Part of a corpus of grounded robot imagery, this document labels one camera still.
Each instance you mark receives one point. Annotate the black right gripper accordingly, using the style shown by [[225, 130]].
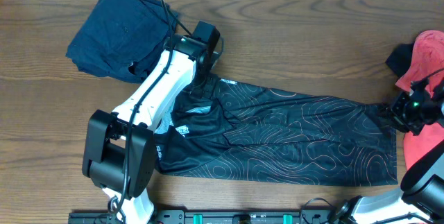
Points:
[[395, 115]]

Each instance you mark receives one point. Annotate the folded navy blue garment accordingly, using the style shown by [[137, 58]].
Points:
[[121, 39]]

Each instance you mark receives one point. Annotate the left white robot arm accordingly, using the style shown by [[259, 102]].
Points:
[[120, 152]]

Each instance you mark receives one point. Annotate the black garment under red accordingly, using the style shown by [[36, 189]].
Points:
[[399, 60]]

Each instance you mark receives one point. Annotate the black orange patterned jersey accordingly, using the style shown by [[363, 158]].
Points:
[[246, 132]]

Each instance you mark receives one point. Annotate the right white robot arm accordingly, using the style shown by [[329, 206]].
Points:
[[419, 199]]

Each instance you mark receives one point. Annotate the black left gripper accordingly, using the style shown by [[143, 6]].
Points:
[[207, 92]]

